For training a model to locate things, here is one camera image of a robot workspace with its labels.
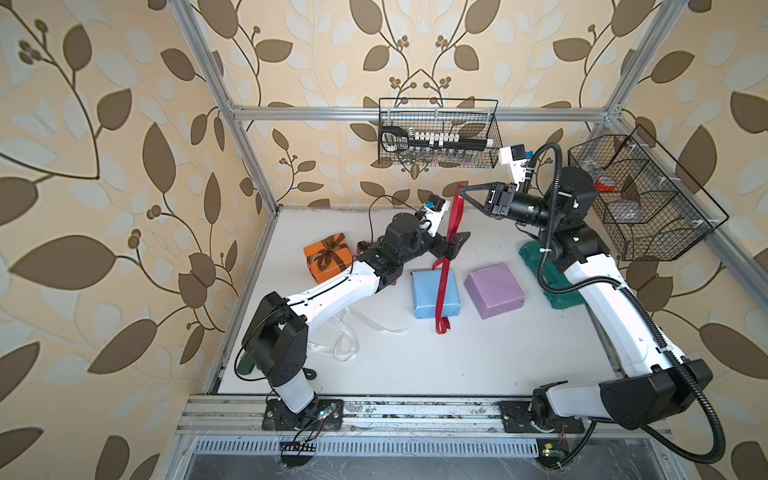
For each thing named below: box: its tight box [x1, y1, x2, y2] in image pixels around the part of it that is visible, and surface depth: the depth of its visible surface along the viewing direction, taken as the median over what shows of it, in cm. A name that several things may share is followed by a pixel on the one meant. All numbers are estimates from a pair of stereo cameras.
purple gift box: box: [464, 263, 526, 319], surface depth 91 cm
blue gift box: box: [410, 269, 461, 319], surface depth 89 cm
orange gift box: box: [303, 232, 353, 284], surface depth 101 cm
